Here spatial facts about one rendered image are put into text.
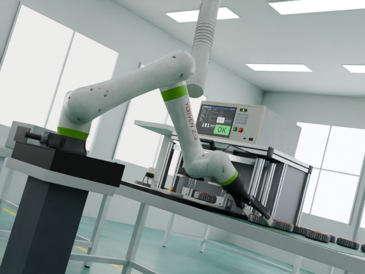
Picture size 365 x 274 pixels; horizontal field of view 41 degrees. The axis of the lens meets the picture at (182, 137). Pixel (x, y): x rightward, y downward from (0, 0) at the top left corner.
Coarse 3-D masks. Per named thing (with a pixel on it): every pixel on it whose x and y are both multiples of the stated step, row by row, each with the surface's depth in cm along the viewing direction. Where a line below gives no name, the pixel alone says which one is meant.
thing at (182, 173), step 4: (180, 168) 259; (184, 168) 257; (180, 172) 258; (184, 172) 256; (180, 176) 254; (184, 176) 254; (188, 176) 256; (196, 180) 262; (200, 180) 266; (188, 184) 265; (192, 184) 263
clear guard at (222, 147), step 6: (204, 144) 228; (216, 144) 225; (222, 144) 223; (228, 144) 221; (204, 150) 223; (210, 150) 221; (216, 150) 220; (222, 150) 218; (228, 150) 245; (234, 150) 237; (240, 150) 230; (252, 156) 242; (258, 156) 236
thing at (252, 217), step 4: (248, 216) 214; (252, 216) 211; (256, 216) 210; (260, 216) 210; (252, 220) 211; (256, 220) 209; (260, 220) 209; (264, 220) 209; (260, 224) 209; (264, 224) 209; (272, 224) 212
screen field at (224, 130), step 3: (216, 126) 261; (219, 126) 259; (222, 126) 258; (225, 126) 256; (228, 126) 255; (216, 129) 260; (219, 129) 258; (222, 129) 257; (225, 129) 256; (228, 129) 254; (213, 132) 261; (216, 132) 259; (219, 132) 258; (222, 132) 257; (225, 132) 255; (228, 132) 254
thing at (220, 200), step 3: (219, 198) 245; (222, 198) 244; (228, 198) 244; (216, 201) 246; (219, 201) 245; (222, 201) 243; (225, 201) 242; (228, 201) 243; (231, 201) 244; (219, 204) 244; (222, 204) 243; (225, 204) 242; (231, 204) 245; (225, 207) 242
